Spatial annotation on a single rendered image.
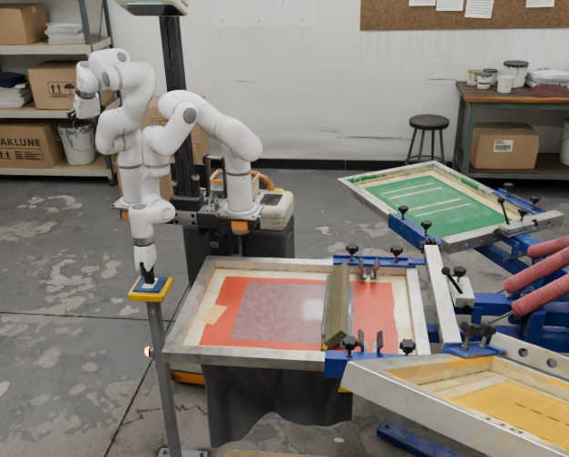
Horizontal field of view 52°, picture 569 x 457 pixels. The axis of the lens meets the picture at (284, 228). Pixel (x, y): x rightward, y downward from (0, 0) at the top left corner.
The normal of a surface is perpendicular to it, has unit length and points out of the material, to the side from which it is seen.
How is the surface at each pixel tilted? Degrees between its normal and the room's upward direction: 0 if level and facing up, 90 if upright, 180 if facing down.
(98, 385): 0
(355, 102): 90
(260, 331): 0
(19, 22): 87
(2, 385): 0
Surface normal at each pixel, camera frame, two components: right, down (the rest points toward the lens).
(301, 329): -0.03, -0.89
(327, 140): -0.11, 0.45
